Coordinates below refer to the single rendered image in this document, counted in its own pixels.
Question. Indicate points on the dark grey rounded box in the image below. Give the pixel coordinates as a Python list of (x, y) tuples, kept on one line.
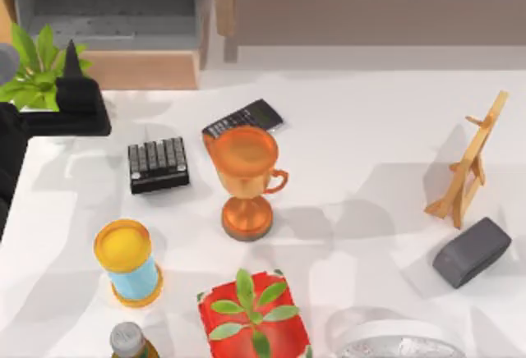
[(472, 253)]

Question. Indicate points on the yellow and blue hourglass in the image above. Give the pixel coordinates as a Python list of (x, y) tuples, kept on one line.
[(125, 259)]

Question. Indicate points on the orange trophy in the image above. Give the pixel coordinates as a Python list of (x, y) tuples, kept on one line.
[(245, 169)]

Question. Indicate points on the green leafy plant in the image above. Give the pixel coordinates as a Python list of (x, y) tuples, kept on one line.
[(35, 74)]

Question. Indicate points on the black keypad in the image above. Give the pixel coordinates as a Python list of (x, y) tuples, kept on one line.
[(158, 165)]

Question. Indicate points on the bottle with grey cap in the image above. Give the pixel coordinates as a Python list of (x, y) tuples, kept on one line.
[(129, 341)]

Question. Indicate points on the grey pierced drawer inside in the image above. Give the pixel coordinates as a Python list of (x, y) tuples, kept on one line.
[(111, 5)]

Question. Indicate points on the wooden stand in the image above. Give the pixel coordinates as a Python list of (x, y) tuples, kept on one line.
[(472, 161)]

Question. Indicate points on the white round bowl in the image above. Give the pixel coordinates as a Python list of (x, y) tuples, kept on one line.
[(394, 339)]

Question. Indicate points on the pale wooden drawer front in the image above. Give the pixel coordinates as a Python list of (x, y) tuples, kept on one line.
[(144, 70)]

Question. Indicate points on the black calculator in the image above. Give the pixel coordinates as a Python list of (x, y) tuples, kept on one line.
[(255, 115)]

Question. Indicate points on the red pot with green plant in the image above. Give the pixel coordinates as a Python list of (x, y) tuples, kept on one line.
[(255, 317)]

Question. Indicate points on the wooden open shelf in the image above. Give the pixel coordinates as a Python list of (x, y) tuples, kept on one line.
[(370, 13)]

